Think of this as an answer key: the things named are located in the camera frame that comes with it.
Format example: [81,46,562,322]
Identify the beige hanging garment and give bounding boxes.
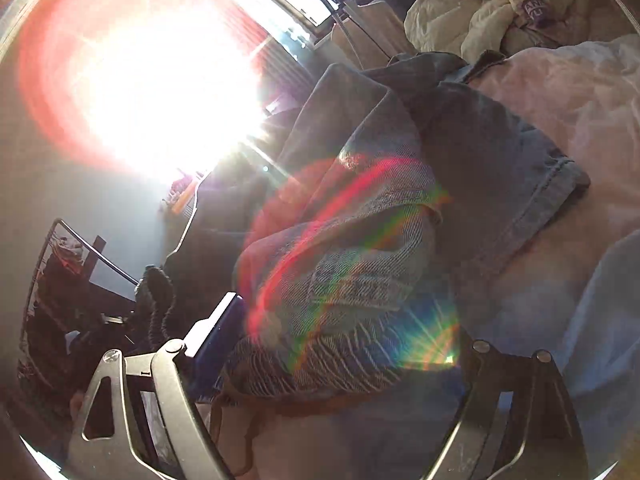
[330,0,416,70]

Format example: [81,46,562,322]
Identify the black metal rail frame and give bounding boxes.
[17,219,137,391]

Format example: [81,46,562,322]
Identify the cream white crumpled garment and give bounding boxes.
[404,0,610,63]

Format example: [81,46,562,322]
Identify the pink bed sheet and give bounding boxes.
[456,35,639,348]

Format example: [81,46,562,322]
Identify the blue denim jeans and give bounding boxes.
[153,52,589,399]

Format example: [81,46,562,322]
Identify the light blue blanket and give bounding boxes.
[466,231,639,471]

